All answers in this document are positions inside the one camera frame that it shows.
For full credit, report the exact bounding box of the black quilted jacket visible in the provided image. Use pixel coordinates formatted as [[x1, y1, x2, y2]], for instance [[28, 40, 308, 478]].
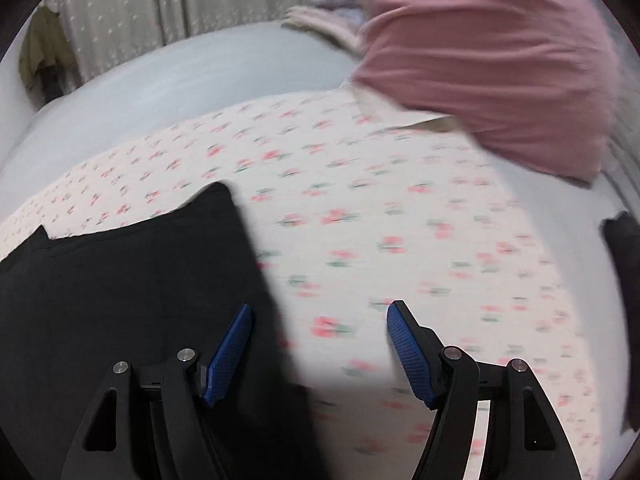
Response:
[[1, 183, 329, 479]]

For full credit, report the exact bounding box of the cherry print bed cover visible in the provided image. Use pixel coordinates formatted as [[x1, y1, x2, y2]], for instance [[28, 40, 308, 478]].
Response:
[[1, 90, 601, 479]]

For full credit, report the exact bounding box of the black cloth by headboard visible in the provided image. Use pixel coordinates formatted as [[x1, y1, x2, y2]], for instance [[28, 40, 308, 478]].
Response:
[[601, 211, 640, 431]]

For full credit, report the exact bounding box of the pink velvet pillow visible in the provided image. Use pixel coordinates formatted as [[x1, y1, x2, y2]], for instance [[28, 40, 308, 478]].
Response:
[[354, 0, 619, 182]]

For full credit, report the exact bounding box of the olive hanging coat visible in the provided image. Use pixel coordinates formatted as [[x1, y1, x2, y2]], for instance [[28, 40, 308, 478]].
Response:
[[18, 6, 81, 104]]

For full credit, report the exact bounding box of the folded blankets stack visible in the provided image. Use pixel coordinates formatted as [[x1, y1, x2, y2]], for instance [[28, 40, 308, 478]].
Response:
[[282, 0, 367, 56]]

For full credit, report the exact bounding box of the grey dotted curtain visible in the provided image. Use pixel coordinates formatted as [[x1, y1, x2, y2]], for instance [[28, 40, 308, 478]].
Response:
[[44, 0, 302, 81]]

